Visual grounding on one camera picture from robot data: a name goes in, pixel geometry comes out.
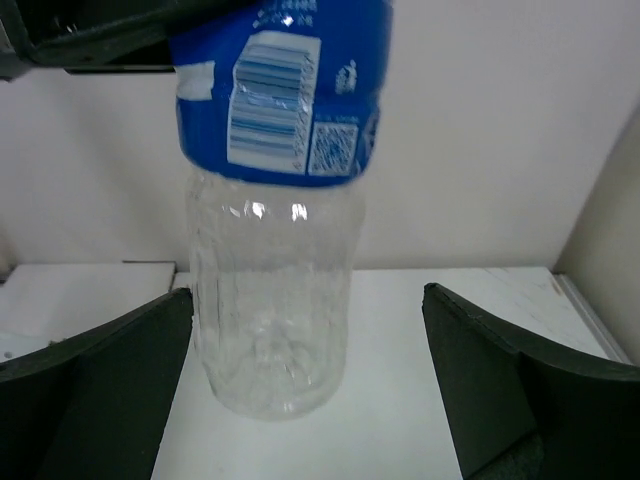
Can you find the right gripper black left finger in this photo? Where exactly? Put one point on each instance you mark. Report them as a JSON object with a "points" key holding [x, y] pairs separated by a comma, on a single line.
{"points": [[95, 406]]}

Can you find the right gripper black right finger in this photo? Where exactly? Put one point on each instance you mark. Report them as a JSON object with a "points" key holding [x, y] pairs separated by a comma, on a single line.
{"points": [[521, 406]]}

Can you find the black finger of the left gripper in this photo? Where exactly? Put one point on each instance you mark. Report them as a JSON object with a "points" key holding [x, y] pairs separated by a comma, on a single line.
{"points": [[84, 36]]}

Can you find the blue label water bottle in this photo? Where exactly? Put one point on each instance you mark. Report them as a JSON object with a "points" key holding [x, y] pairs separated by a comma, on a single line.
{"points": [[277, 108]]}

